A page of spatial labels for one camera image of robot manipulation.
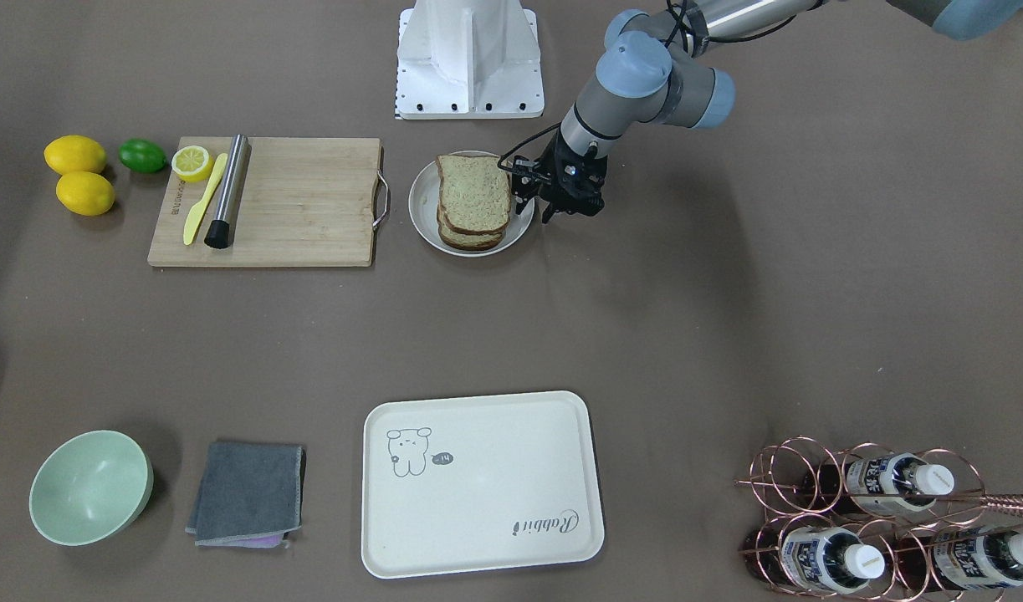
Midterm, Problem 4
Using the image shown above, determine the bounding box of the bread slice with egg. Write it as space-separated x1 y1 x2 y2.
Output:
436 211 504 252

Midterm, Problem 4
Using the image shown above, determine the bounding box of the half lemon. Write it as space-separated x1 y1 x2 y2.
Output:
170 145 214 183

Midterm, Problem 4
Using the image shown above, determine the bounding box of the yellow plastic knife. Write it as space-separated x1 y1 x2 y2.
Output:
182 153 228 245

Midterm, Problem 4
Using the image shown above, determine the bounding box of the dark drink bottle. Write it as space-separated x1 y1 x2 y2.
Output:
739 527 886 595
894 526 1023 592
799 452 955 518

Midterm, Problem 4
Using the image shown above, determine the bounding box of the plain bread slice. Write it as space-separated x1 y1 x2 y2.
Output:
436 154 512 235

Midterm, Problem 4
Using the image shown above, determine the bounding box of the yellow lemon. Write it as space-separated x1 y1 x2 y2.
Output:
43 135 107 175
55 171 115 217

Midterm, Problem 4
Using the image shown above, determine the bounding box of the white plate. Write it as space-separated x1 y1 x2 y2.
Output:
408 151 535 257

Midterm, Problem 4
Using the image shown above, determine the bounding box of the copper wire bottle rack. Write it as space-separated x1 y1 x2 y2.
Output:
742 436 1023 601

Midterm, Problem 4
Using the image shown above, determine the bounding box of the wooden cutting board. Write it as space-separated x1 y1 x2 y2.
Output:
148 136 387 268

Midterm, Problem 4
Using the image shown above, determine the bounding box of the grey folded cloth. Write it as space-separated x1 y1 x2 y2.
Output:
185 441 307 548

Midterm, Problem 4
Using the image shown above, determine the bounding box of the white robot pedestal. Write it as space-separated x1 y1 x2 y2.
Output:
394 1 545 120

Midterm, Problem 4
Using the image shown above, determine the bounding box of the steel muddler black tip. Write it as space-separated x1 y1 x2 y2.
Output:
204 135 252 250

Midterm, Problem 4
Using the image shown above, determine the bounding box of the cream serving tray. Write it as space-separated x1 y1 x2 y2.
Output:
361 391 606 579

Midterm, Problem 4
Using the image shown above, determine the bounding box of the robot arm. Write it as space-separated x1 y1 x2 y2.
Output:
499 1 821 222

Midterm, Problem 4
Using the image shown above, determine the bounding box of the mint green bowl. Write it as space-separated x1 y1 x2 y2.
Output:
28 430 153 546

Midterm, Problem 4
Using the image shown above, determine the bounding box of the green lime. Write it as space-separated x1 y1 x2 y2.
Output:
117 138 168 174

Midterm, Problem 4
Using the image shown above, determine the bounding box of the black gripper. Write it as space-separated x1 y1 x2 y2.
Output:
512 132 607 222

